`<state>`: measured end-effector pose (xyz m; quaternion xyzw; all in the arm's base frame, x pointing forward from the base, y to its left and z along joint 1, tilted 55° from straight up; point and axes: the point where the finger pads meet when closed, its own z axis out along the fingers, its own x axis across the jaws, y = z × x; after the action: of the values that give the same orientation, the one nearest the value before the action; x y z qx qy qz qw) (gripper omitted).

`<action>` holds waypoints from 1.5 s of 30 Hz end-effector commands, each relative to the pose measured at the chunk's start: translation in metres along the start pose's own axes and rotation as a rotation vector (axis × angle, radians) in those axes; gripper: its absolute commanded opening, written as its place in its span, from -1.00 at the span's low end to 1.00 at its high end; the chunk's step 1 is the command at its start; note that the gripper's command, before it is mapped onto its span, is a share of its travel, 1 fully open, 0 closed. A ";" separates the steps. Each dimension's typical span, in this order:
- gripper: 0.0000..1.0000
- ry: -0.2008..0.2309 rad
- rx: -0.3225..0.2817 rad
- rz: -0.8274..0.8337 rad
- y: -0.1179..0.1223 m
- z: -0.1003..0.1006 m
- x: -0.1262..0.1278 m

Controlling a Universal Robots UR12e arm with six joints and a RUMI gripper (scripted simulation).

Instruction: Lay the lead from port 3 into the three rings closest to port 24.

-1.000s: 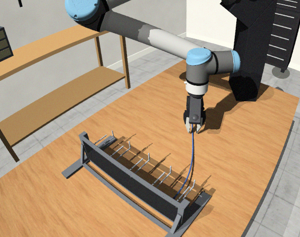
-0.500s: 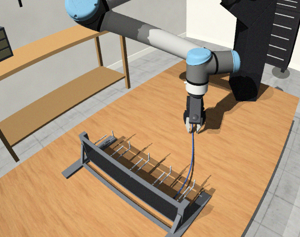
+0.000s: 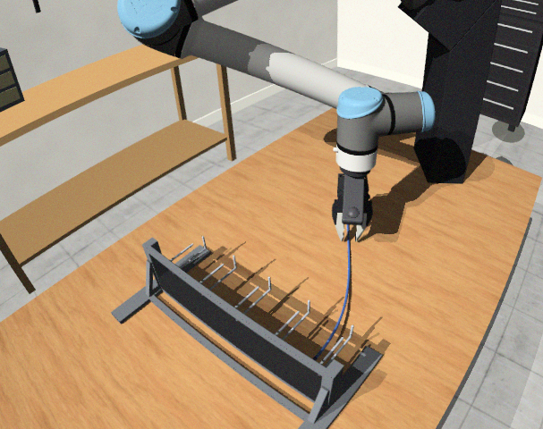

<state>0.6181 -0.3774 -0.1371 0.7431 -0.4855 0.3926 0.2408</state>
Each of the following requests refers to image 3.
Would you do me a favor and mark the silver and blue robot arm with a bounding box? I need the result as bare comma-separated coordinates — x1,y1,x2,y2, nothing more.
117,0,436,225

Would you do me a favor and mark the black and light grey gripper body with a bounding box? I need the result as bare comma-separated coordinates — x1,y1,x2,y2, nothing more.
337,167,370,211

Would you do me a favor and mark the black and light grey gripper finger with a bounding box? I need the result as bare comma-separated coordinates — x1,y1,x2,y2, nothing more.
332,199,344,241
355,200,373,241

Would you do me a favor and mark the grey free-standing rack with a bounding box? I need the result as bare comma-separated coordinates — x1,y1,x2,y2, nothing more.
111,236,382,429

